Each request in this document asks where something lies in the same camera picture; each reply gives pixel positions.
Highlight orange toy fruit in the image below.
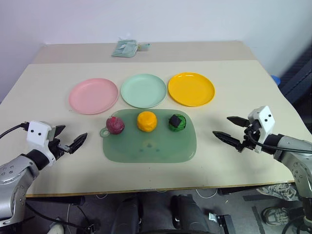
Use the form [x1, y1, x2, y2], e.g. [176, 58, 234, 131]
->
[136, 111, 157, 133]

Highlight dark rounded shape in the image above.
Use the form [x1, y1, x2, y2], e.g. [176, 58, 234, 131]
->
[110, 195, 145, 234]
[170, 193, 211, 234]

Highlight dark red toy fruit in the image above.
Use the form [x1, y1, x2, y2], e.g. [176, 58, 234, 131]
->
[106, 116, 125, 135]

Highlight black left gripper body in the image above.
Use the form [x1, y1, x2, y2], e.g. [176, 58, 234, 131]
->
[47, 127, 72, 161]

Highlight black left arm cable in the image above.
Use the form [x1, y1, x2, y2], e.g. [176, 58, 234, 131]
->
[0, 122, 30, 140]

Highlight yellow plate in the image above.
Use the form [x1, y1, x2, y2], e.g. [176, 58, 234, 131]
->
[167, 72, 216, 108]

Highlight black ribbed object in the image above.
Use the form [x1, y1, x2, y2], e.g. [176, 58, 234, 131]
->
[279, 45, 312, 112]

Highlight white cable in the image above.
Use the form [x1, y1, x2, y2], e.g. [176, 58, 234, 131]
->
[195, 187, 218, 199]

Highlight translucent green cutting board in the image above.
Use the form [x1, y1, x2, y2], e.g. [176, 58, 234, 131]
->
[98, 108, 197, 163]

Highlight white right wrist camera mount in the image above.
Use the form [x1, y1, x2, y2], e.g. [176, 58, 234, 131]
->
[247, 105, 276, 154]

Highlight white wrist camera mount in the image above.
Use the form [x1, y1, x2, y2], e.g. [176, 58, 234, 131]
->
[26, 120, 57, 167]
[247, 105, 276, 154]

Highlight white shoe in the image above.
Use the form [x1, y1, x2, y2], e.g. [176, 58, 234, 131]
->
[47, 223, 65, 234]

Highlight folded green cloth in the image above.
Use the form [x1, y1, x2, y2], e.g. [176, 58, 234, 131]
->
[111, 38, 140, 59]

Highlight light green plate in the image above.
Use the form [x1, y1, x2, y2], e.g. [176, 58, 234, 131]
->
[120, 73, 168, 109]

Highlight grey sneaker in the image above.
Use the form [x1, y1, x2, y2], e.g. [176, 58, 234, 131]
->
[261, 206, 305, 227]

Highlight black metal bracket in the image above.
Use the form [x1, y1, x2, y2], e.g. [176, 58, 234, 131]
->
[208, 212, 236, 234]

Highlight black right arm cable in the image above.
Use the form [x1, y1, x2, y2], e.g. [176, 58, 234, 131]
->
[245, 126, 312, 155]

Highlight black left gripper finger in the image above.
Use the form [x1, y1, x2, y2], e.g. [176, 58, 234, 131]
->
[56, 124, 67, 140]
[67, 132, 88, 155]

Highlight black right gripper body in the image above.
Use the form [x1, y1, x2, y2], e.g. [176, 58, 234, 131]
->
[234, 120, 262, 154]

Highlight pink plate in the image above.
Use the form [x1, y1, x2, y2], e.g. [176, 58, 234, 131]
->
[68, 78, 119, 116]

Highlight black table frame bar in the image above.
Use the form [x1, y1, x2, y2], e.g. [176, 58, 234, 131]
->
[217, 186, 259, 196]

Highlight green toy fruit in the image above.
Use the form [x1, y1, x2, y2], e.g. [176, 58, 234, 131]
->
[168, 114, 188, 133]

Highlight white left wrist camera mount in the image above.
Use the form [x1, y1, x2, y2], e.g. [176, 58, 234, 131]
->
[26, 120, 57, 167]

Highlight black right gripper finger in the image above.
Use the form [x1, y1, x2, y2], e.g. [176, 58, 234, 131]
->
[212, 131, 245, 150]
[226, 116, 251, 128]

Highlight camouflage trouser leg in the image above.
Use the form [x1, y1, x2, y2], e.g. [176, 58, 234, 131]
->
[255, 182, 297, 202]

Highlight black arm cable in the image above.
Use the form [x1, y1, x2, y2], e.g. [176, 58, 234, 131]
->
[0, 122, 30, 140]
[245, 126, 312, 155]

